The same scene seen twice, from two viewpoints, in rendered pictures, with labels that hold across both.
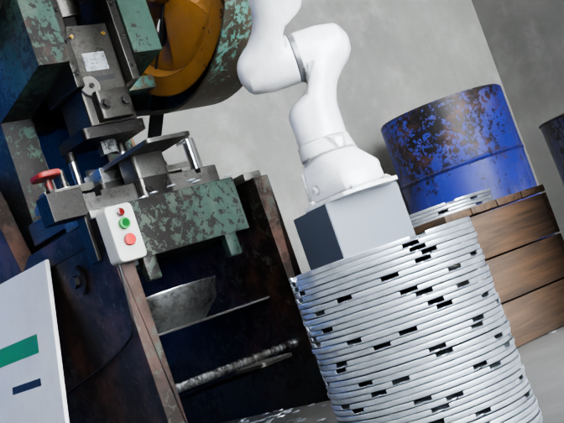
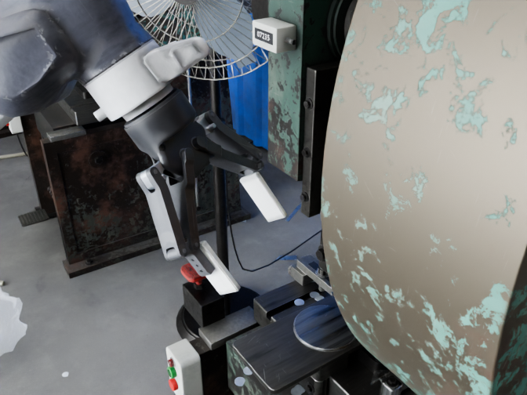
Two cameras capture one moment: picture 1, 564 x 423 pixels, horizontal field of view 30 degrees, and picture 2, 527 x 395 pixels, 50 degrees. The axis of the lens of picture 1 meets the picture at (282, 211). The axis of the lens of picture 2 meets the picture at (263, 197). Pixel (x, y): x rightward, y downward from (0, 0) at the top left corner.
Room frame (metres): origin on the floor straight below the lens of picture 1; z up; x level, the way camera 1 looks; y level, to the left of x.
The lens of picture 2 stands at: (2.74, -0.50, 1.55)
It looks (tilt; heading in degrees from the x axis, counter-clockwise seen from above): 31 degrees down; 96
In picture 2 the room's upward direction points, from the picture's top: straight up
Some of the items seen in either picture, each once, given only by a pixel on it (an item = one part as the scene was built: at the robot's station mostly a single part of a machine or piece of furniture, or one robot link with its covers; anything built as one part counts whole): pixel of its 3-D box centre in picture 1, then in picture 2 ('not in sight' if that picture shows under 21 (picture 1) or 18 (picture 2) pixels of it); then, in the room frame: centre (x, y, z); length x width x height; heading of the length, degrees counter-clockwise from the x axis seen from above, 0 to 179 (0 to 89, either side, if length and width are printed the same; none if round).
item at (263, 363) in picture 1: (215, 384); not in sight; (2.77, 0.31, 0.14); 0.59 x 0.10 x 0.05; 40
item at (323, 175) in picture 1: (341, 166); not in sight; (2.26, -0.15, 0.52); 0.22 x 0.19 x 0.14; 24
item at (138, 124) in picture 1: (103, 141); not in sight; (2.88, 0.40, 0.86); 0.20 x 0.16 x 0.05; 130
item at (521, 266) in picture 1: (463, 283); not in sight; (2.74, -0.38, 0.18); 0.40 x 0.38 x 0.35; 37
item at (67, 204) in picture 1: (70, 227); (205, 318); (2.50, 0.49, 0.62); 0.10 x 0.06 x 0.20; 130
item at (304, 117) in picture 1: (320, 81); not in sight; (2.29, -0.17, 0.71); 0.18 x 0.11 x 0.25; 91
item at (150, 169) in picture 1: (152, 171); (304, 361); (2.74, 0.29, 0.72); 0.25 x 0.14 x 0.14; 40
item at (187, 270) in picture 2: (49, 188); (198, 280); (2.49, 0.51, 0.72); 0.07 x 0.06 x 0.08; 40
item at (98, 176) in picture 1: (117, 175); not in sight; (2.87, 0.40, 0.76); 0.15 x 0.09 x 0.05; 130
